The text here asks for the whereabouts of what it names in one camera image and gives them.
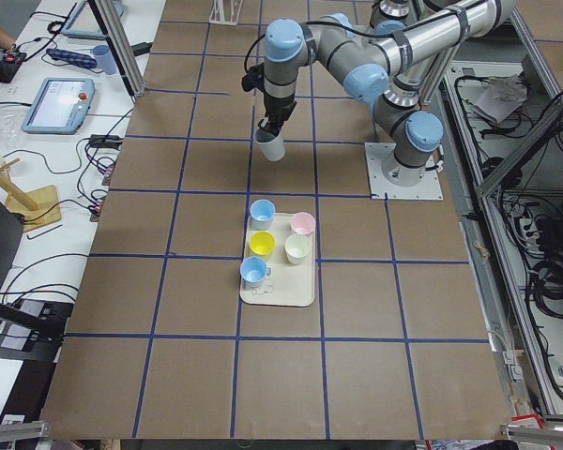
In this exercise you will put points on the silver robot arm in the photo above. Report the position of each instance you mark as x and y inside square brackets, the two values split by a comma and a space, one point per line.
[405, 11]
[365, 61]

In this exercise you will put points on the wooden stand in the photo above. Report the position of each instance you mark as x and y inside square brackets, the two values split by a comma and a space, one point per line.
[38, 207]

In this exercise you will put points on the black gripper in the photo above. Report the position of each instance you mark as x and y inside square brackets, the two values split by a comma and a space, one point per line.
[279, 108]

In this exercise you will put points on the pink plastic cup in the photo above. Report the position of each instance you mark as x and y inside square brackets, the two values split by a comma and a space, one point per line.
[303, 223]

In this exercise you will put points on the blue cup near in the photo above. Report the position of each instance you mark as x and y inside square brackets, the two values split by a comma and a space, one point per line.
[254, 271]

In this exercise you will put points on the white serving tray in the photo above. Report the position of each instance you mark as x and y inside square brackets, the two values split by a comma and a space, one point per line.
[286, 284]

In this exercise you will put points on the upper teach pendant tablet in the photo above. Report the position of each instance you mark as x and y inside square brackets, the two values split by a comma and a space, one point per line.
[60, 106]

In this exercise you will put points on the blue cup on side table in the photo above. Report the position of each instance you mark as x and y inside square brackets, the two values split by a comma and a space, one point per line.
[104, 58]

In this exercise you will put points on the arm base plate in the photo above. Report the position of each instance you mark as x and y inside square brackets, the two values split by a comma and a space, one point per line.
[388, 180]

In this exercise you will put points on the blue cup far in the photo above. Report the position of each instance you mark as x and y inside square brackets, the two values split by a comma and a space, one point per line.
[262, 213]

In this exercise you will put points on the cream plastic cup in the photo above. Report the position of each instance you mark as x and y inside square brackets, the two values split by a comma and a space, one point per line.
[297, 248]

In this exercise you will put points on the white wire cup rack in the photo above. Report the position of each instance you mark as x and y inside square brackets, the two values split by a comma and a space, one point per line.
[225, 12]

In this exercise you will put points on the folded blue plaid umbrella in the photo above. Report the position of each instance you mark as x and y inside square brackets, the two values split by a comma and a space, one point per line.
[76, 59]

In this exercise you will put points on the aluminium frame post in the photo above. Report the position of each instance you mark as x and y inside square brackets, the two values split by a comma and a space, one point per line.
[114, 34]

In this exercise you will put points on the yellow plastic cup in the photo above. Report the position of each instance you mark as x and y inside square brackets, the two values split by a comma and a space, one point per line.
[262, 244]

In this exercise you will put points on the grey plastic cup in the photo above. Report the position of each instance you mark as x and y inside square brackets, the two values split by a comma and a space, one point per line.
[272, 146]

